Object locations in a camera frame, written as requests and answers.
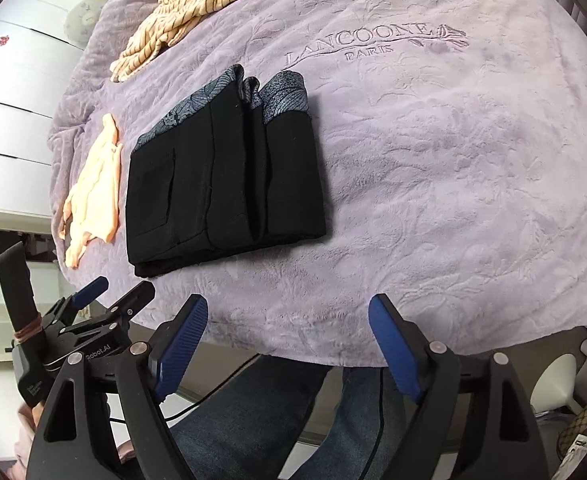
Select peach cloth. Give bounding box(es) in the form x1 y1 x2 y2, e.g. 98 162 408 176
58 113 124 269

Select person's left leg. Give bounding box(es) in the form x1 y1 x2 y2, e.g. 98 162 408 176
166 354 331 480

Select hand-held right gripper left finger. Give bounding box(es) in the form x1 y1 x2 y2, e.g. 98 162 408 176
26 294 209 480

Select person's right leg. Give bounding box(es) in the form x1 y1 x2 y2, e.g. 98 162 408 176
288 366 407 480

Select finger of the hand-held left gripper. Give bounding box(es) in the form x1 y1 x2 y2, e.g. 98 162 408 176
60 280 156 337
48 276 110 328

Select black pants with patterned waistband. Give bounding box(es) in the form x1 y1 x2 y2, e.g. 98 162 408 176
126 64 328 279

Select lilac embossed plush blanket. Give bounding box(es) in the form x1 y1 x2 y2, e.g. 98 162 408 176
48 0 587 372

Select white wardrobe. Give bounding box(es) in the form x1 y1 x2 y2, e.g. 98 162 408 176
0 0 107 213

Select round white cushion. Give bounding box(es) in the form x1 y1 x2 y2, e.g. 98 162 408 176
64 0 107 52

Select black cable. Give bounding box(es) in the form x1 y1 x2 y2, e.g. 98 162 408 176
108 355 264 423

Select white funnel object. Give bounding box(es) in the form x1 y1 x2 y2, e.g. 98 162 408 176
533 352 587 418

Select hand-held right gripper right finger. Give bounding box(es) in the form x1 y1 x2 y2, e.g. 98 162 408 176
367 292 545 480

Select person's left forearm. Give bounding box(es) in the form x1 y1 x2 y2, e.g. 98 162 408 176
8 402 45 480

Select person's leg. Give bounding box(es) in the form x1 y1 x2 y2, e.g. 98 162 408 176
166 354 331 480
288 366 407 480

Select cream striped garment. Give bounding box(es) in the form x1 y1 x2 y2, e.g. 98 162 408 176
110 0 259 83

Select brown patterned bag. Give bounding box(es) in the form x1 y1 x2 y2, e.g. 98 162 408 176
556 380 587 473

